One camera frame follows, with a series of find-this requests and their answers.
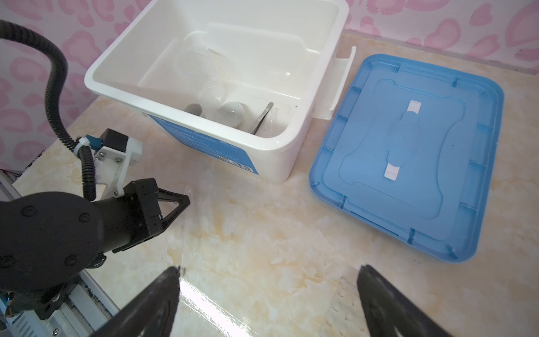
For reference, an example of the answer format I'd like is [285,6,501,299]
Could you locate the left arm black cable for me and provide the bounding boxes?
[0,20,98,202]

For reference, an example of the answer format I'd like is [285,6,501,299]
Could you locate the metal tweezers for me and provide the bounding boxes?
[248,102,274,135]

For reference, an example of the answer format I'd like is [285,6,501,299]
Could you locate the white plastic storage bin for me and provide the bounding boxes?
[84,1,352,183]

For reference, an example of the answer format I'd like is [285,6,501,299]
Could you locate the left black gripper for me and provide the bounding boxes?
[94,178,190,253]

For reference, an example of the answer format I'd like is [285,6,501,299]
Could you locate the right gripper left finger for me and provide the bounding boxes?
[91,266,181,336]

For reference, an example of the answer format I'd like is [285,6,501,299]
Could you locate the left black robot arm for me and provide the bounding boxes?
[1,178,190,320]

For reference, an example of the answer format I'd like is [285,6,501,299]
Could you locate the clear glass beaker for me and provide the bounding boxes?
[173,42,227,110]

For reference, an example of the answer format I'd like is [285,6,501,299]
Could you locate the clear test tube rack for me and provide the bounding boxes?
[319,277,370,337]

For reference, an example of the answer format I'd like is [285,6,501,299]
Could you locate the small white ceramic crucible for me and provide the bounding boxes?
[184,103,203,117]

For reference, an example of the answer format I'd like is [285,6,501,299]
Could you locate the white ceramic evaporating dish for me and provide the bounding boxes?
[214,102,244,129]

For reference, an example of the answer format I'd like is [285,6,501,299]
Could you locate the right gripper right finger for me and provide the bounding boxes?
[357,265,450,336]

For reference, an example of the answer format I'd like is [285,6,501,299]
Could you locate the blue plastic bin lid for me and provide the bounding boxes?
[309,54,504,263]

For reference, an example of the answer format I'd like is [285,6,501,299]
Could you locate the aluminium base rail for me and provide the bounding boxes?
[1,175,131,336]

